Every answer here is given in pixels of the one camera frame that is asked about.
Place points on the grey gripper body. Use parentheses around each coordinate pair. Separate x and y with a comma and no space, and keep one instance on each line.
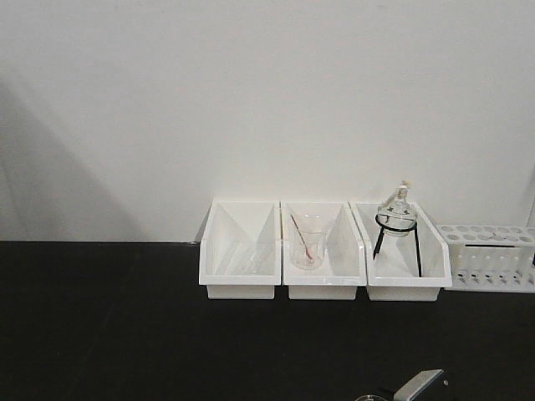
(417,385)

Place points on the small glass beaker in bin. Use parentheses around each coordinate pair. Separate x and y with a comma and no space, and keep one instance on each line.
(308,242)

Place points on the white right storage bin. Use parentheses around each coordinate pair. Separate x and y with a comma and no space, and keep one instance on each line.
(409,268)

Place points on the white storage bin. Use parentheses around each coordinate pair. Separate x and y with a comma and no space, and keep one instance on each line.
(409,268)
(343,270)
(241,250)

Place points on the white middle storage bin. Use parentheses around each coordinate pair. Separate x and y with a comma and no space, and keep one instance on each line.
(343,270)

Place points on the white test tube rack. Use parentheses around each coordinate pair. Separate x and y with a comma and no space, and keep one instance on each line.
(490,258)

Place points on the glass alcohol lamp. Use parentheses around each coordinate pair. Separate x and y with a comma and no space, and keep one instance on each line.
(395,214)

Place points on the red stirring rod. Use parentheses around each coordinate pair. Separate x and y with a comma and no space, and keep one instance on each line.
(305,246)

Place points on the white left storage bin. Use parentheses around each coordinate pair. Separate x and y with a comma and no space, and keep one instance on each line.
(241,250)

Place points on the black wire tripod stand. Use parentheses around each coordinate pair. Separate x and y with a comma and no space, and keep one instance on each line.
(382,238)

